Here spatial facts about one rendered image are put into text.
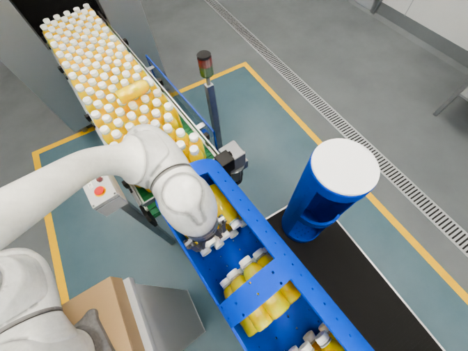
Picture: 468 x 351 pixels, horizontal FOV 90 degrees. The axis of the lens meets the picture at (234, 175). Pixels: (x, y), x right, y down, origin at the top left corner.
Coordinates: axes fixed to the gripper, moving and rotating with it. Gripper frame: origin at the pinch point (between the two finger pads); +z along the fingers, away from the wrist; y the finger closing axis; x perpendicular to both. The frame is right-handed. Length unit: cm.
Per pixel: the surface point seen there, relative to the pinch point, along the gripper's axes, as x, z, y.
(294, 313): -33.2, 15.8, 9.7
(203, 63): 62, -11, 39
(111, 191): 39.1, 2.4, -20.3
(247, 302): -20.7, -9.6, -1.2
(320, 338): -39.5, 1.0, 9.6
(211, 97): 63, 9, 40
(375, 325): -80, 97, 55
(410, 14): 106, 95, 355
